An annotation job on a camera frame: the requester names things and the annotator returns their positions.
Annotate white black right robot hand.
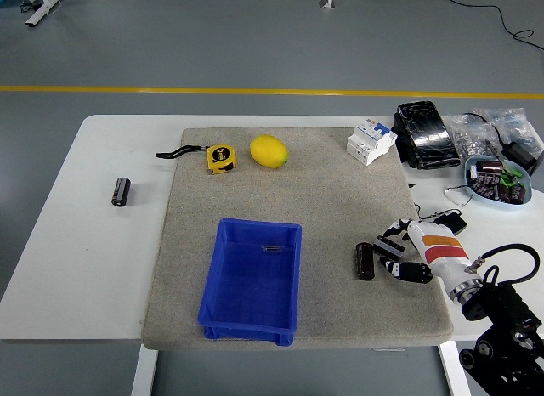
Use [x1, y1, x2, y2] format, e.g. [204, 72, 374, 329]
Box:
[379, 218, 483, 293]

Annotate short dark battery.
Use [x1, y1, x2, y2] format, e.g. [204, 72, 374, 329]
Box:
[373, 235, 405, 262]

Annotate long dark brown battery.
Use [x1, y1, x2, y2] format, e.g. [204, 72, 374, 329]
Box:
[110, 177, 132, 208]
[355, 241, 376, 281]

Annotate fat dark brown battery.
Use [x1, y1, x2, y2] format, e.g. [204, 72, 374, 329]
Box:
[475, 159, 505, 177]

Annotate blue plastic box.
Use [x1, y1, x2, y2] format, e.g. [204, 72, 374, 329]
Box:
[197, 218, 303, 348]

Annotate light blue bowl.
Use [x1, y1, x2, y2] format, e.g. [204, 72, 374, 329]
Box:
[463, 156, 535, 211]

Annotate green small parts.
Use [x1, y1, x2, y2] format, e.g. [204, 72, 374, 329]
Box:
[500, 167, 524, 187]

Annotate clear bag of metal nuts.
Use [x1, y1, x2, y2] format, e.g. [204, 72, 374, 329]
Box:
[448, 113, 502, 159]

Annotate black wrapped device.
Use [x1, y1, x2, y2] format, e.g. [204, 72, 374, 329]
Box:
[391, 100, 463, 171]

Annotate white table leg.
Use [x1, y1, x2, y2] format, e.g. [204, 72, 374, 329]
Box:
[439, 341, 472, 396]
[130, 343, 159, 396]

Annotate large black power adapter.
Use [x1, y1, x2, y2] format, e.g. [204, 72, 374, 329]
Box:
[462, 111, 544, 177]

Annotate grey-brown felt mat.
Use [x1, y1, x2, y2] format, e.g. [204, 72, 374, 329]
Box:
[141, 127, 454, 351]

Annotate white circuit breaker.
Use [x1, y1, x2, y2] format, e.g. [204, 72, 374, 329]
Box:
[345, 119, 398, 167]

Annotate clear bag of blue parts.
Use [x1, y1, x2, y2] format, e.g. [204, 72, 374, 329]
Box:
[473, 107, 544, 155]

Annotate yellow lemon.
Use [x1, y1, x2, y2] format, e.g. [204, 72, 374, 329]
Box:
[249, 134, 290, 169]

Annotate white stand foot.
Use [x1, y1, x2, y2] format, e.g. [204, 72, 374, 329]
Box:
[24, 0, 71, 28]

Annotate small black adapter with cord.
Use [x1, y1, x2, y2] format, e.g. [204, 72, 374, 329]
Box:
[413, 202, 468, 236]

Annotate thin wire loop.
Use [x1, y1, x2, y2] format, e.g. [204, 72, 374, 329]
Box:
[444, 184, 475, 208]

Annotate yellow tape measure with strap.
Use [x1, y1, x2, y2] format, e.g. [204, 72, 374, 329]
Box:
[155, 144, 238, 175]

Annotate black floor cable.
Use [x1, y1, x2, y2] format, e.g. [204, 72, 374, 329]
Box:
[437, 0, 544, 53]

